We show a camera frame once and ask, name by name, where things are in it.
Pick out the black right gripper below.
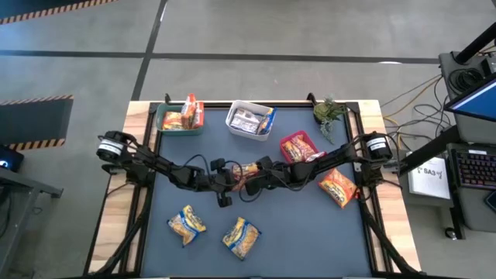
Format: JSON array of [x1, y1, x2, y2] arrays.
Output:
[[244, 156, 307, 197]]

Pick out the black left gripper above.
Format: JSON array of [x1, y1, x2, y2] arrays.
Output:
[[201, 157, 246, 208]]

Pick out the red beef ramen pack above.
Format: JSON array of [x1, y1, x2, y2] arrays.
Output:
[[292, 134, 328, 163], [231, 161, 260, 193], [281, 139, 307, 163]]

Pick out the blue soy sauce ramen pack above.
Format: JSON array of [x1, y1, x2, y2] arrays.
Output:
[[256, 107, 277, 136], [222, 216, 263, 261], [229, 108, 261, 135], [167, 204, 208, 248]]

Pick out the orange chicken ramen pack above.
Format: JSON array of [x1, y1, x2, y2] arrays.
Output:
[[318, 167, 358, 209], [192, 101, 205, 129], [181, 92, 197, 130], [162, 111, 184, 131]]

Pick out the white plastic bin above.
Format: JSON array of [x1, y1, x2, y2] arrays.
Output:
[[224, 99, 277, 143]]

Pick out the red plastic bin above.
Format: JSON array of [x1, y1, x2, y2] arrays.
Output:
[[278, 129, 329, 166]]

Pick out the teal plastic bin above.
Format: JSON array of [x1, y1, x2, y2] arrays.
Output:
[[155, 102, 205, 136]]

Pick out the potted succulent plant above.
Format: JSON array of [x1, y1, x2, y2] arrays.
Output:
[[312, 95, 348, 145]]

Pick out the white paper sign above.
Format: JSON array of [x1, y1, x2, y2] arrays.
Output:
[[408, 154, 453, 201]]

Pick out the black cart strut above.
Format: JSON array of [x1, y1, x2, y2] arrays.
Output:
[[398, 124, 463, 176]]

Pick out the black hazard-striped floor mat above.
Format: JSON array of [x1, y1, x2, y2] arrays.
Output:
[[0, 0, 117, 25], [0, 95, 74, 152]]

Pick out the grey metal desk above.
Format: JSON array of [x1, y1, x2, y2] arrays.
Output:
[[0, 166, 65, 278]]

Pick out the backlit black keyboard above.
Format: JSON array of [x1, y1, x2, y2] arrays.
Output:
[[450, 149, 496, 191]]

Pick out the metal workstation cart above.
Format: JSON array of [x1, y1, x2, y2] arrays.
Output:
[[437, 50, 496, 233]]

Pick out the black device blue light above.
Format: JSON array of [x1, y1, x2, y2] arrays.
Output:
[[0, 145, 25, 174]]

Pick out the computer monitor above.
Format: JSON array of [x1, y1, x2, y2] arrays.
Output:
[[443, 73, 496, 123]]

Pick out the black computer mouse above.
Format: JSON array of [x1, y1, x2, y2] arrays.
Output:
[[484, 189, 496, 213]]

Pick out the black stand pole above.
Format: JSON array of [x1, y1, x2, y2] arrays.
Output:
[[453, 33, 496, 66]]

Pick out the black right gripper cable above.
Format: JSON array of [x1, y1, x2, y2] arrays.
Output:
[[236, 170, 315, 204]]

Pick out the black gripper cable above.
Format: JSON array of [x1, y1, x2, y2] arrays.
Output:
[[236, 170, 315, 204], [180, 153, 214, 177]]

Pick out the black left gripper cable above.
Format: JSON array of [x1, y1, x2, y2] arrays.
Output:
[[180, 153, 214, 177]]

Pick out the black aluminium table frame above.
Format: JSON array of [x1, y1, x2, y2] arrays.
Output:
[[83, 92, 423, 279]]

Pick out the yellow cable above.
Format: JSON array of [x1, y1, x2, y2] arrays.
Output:
[[381, 76, 443, 117]]

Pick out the black floor cables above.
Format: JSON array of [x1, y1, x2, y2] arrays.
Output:
[[379, 73, 456, 144]]

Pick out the coiled black cable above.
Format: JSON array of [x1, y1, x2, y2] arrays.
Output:
[[447, 67, 485, 93]]

